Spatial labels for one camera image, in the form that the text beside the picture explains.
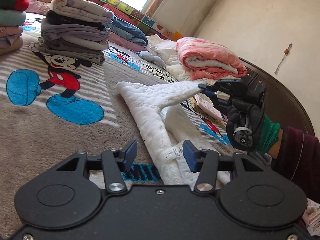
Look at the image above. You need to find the white quilted garment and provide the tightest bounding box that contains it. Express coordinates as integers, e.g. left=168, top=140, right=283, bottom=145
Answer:
left=116, top=81, right=232, bottom=187

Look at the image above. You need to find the grey folded clothes stack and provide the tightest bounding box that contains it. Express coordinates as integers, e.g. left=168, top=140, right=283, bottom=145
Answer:
left=35, top=0, right=114, bottom=65

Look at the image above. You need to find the colourful folded clothes stack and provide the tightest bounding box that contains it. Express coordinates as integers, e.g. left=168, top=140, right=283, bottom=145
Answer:
left=1, top=0, right=29, bottom=55

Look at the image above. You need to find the black gloved right hand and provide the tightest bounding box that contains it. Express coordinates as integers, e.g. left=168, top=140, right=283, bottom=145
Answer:
left=226, top=98, right=282, bottom=156

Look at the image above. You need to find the pink folded child garment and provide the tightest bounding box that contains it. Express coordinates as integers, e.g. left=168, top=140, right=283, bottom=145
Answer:
left=194, top=95, right=223, bottom=121

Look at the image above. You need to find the pink folded quilt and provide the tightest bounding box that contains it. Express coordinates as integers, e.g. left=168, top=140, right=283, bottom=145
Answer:
left=176, top=37, right=247, bottom=80

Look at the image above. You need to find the dark wooden headboard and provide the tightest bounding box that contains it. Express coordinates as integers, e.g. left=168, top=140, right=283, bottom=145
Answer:
left=241, top=59, right=315, bottom=136

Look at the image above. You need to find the cream white comforter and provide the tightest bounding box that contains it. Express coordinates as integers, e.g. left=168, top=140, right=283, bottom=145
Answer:
left=146, top=34, right=241, bottom=86

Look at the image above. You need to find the light blue plush toy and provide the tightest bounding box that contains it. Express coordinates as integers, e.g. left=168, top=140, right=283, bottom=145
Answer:
left=138, top=51, right=167, bottom=69

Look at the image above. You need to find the Mickey Mouse bed blanket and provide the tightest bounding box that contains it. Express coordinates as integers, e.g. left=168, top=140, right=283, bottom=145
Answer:
left=0, top=12, right=276, bottom=238

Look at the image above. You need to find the alphabet foam mat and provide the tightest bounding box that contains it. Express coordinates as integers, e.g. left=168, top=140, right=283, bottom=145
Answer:
left=87, top=0, right=183, bottom=41

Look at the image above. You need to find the blue folded blanket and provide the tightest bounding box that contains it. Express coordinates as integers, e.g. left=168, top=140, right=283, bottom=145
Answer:
left=104, top=16, right=148, bottom=46

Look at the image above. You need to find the wall hanging ornament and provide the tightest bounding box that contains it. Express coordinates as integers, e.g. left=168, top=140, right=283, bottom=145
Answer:
left=274, top=44, right=293, bottom=75

